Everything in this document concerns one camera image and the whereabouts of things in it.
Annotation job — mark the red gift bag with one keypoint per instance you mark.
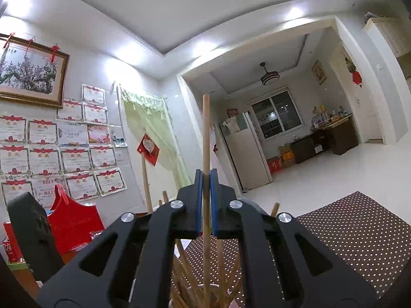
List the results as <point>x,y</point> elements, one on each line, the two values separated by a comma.
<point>72,223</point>

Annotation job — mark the dark wooden desk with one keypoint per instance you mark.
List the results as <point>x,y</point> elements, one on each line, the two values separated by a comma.
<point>339,137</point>

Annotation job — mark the green curtain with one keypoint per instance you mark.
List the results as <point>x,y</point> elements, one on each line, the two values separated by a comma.
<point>148,114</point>

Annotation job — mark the ceiling fan lamp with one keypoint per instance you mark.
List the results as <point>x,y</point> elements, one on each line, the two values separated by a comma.
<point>269,76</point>

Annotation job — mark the white refrigerator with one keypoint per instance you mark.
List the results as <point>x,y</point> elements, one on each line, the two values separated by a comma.
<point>246,151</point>

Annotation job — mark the red cardboard box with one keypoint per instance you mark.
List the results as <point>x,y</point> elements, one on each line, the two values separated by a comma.
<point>275,164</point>

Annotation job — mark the framed blossom painting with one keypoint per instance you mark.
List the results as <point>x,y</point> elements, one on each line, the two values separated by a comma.
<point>32,73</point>

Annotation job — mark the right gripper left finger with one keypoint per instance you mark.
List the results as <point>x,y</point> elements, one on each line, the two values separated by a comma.
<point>156,235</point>

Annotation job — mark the red diamond wall decoration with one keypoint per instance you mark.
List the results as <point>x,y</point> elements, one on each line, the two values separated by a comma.
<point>149,149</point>

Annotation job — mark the window with bars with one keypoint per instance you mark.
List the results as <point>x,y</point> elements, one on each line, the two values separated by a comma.
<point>276,114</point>

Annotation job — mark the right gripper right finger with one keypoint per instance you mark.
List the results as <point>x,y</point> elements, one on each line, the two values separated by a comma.
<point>260,243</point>

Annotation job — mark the orange cardboard box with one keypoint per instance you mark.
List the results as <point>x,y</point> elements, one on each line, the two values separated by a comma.
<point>287,156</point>

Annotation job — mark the chopstick leaning in cup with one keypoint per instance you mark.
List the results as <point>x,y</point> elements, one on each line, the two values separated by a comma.
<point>275,209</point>

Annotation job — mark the red door hanging ornament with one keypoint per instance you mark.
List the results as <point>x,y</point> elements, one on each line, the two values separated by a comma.
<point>356,76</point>

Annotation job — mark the brown dotted placemat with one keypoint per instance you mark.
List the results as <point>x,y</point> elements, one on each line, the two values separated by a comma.
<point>369,238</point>

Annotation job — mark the chopstick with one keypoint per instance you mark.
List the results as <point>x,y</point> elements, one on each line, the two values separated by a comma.
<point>165,196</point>
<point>185,269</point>
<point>275,209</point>
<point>206,201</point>
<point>146,186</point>
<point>221,273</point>

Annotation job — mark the small framed wall picture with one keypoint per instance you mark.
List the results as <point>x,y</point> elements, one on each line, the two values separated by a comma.
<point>319,72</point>

